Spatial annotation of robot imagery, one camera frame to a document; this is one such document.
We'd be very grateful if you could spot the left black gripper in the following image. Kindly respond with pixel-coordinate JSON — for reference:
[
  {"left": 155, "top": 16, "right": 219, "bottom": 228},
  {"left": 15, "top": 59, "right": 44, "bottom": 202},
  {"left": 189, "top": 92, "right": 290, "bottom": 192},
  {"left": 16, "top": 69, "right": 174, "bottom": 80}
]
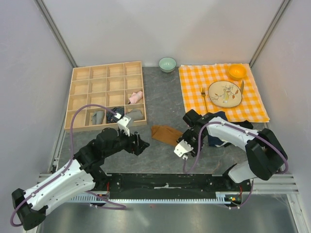
[{"left": 104, "top": 128, "right": 150, "bottom": 158}]

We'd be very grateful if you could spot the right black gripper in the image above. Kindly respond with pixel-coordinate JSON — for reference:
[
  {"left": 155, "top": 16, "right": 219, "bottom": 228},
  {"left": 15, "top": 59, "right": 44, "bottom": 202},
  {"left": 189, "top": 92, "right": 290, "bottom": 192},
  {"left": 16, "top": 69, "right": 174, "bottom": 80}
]
[{"left": 176, "top": 129, "right": 206, "bottom": 158}]

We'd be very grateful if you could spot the brown underwear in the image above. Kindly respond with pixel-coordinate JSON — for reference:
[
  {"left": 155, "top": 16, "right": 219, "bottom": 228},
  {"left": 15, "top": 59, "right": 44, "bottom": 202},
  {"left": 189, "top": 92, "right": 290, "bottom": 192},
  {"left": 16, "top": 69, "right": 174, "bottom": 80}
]
[{"left": 151, "top": 125, "right": 183, "bottom": 147}]

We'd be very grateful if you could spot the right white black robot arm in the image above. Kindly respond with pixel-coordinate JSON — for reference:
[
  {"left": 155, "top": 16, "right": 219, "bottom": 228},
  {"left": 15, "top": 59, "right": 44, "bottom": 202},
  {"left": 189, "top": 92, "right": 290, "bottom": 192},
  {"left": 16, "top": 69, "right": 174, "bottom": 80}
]
[{"left": 174, "top": 109, "right": 289, "bottom": 191}]

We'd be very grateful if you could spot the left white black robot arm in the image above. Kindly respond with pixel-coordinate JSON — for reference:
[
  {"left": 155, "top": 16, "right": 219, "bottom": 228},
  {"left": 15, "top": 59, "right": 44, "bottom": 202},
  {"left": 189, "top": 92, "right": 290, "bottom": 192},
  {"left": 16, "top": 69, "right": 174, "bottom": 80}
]
[{"left": 10, "top": 128, "right": 150, "bottom": 231}]

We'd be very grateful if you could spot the navy blue underwear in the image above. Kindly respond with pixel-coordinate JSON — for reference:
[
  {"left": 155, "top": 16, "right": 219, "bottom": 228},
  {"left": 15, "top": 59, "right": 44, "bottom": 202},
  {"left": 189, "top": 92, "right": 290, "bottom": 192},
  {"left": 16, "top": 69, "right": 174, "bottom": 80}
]
[{"left": 207, "top": 111, "right": 231, "bottom": 147}]

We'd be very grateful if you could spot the striped dark rolled cloth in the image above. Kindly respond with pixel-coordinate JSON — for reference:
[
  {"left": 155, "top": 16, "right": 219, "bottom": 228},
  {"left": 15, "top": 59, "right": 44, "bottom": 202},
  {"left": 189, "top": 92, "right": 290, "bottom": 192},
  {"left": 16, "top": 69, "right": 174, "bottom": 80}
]
[{"left": 106, "top": 106, "right": 124, "bottom": 124}]

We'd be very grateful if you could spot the light grey rolled cloth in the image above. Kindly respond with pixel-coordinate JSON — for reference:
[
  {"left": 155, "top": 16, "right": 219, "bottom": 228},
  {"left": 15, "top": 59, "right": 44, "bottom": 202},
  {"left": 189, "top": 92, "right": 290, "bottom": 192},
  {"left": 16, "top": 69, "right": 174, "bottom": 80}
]
[{"left": 92, "top": 111, "right": 104, "bottom": 125}]

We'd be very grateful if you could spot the gold fork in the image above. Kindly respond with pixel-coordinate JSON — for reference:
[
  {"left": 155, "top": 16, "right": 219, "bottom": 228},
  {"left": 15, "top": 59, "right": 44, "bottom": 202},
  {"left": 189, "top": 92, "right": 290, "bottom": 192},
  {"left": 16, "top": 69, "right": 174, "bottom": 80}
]
[{"left": 200, "top": 87, "right": 208, "bottom": 112}]

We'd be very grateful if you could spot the pink rolled cloth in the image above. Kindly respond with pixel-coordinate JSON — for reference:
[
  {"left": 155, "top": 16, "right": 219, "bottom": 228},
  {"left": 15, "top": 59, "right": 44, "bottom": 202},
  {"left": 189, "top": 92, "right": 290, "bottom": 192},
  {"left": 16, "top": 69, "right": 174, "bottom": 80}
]
[{"left": 129, "top": 91, "right": 143, "bottom": 104}]

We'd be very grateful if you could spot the beige decorated plate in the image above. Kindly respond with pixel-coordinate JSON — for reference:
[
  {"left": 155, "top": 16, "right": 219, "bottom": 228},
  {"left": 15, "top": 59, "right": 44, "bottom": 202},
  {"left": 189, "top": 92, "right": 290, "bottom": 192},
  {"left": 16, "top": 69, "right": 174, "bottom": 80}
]
[{"left": 208, "top": 81, "right": 242, "bottom": 108}]

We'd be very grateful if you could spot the orange checkered tablecloth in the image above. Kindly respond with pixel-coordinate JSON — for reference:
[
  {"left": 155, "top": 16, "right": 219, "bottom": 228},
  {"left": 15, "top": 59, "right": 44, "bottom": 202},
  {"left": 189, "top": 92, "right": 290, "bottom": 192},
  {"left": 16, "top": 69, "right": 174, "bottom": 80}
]
[{"left": 178, "top": 64, "right": 270, "bottom": 123}]

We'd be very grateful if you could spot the black cloth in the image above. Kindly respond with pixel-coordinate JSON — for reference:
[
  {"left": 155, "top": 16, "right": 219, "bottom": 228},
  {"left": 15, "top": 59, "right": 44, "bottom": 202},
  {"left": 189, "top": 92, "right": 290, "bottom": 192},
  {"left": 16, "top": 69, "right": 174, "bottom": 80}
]
[{"left": 239, "top": 120, "right": 254, "bottom": 129}]

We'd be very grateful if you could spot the wooden compartment tray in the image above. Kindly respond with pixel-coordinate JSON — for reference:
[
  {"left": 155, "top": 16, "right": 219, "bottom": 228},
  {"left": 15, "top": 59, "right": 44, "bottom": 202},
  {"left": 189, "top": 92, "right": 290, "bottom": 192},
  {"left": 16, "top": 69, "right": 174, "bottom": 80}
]
[{"left": 64, "top": 61, "right": 147, "bottom": 132}]

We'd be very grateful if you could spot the gold knife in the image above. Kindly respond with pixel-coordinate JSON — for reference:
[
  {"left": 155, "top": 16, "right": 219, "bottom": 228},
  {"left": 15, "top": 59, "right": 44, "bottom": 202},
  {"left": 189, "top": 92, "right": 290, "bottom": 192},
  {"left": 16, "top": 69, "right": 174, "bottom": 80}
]
[{"left": 240, "top": 81, "right": 244, "bottom": 95}]

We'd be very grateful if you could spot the teal ceramic bowl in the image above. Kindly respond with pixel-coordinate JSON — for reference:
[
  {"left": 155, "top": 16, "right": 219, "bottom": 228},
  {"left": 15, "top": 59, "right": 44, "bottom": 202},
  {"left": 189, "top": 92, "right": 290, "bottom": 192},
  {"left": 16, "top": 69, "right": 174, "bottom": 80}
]
[{"left": 158, "top": 57, "right": 176, "bottom": 73}]

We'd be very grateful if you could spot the orange bowl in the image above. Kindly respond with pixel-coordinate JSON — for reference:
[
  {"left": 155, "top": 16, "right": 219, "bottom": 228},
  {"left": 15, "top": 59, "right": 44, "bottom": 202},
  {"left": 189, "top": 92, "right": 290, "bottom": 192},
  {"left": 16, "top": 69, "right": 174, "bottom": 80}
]
[{"left": 228, "top": 64, "right": 247, "bottom": 81}]

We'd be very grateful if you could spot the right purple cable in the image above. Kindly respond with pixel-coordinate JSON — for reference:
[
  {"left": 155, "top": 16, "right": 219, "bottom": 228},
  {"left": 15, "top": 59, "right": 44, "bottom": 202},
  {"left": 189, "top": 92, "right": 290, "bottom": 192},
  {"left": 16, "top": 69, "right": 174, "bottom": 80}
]
[{"left": 182, "top": 122, "right": 289, "bottom": 210}]

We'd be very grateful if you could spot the purple cable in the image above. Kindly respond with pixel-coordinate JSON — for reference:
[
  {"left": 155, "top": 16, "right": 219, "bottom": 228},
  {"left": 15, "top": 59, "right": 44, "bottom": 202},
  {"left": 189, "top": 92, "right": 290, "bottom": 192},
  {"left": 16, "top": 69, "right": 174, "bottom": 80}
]
[
  {"left": 9, "top": 104, "right": 127, "bottom": 227},
  {"left": 182, "top": 122, "right": 289, "bottom": 210}
]

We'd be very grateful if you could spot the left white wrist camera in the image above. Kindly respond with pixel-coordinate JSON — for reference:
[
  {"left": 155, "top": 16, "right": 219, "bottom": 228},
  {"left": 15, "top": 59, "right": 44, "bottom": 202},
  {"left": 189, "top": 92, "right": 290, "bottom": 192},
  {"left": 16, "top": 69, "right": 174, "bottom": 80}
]
[{"left": 117, "top": 115, "right": 134, "bottom": 136}]

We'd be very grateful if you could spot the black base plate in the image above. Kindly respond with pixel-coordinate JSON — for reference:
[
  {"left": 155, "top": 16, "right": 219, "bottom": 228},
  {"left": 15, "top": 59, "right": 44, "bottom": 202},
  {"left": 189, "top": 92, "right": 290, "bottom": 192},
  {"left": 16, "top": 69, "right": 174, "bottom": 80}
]
[{"left": 93, "top": 173, "right": 251, "bottom": 200}]

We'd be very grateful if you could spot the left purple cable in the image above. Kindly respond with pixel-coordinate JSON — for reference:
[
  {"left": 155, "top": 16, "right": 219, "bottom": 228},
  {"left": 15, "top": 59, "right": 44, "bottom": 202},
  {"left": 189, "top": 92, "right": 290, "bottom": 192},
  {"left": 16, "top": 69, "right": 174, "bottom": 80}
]
[{"left": 9, "top": 104, "right": 127, "bottom": 227}]

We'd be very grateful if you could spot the grey cable duct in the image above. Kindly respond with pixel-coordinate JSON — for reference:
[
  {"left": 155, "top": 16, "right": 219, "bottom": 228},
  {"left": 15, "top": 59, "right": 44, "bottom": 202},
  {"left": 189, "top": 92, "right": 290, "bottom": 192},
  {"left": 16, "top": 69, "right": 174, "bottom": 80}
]
[{"left": 68, "top": 193, "right": 232, "bottom": 204}]

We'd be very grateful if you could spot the aluminium frame rail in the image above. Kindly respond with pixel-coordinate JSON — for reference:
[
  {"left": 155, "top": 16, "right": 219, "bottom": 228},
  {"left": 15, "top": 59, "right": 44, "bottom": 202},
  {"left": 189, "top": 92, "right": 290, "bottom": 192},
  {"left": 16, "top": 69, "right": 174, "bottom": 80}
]
[{"left": 35, "top": 174, "right": 297, "bottom": 196}]

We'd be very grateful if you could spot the right aluminium corner post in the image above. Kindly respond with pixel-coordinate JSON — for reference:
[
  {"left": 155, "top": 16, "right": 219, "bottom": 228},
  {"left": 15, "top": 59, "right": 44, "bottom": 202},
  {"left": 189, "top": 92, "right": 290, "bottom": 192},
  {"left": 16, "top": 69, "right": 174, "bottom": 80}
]
[{"left": 249, "top": 0, "right": 292, "bottom": 68}]

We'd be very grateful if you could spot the aluminium corner post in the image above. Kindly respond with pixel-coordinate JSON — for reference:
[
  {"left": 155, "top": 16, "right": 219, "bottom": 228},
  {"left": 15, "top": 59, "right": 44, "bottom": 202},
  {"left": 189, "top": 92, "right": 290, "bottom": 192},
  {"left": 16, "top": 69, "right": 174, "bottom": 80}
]
[
  {"left": 34, "top": 0, "right": 78, "bottom": 68},
  {"left": 249, "top": 0, "right": 292, "bottom": 68}
]

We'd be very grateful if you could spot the left aluminium corner post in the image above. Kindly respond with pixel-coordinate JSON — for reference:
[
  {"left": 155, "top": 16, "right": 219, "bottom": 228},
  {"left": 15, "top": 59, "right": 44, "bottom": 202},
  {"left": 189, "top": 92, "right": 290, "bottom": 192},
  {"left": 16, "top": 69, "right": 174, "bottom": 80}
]
[{"left": 34, "top": 0, "right": 78, "bottom": 68}]

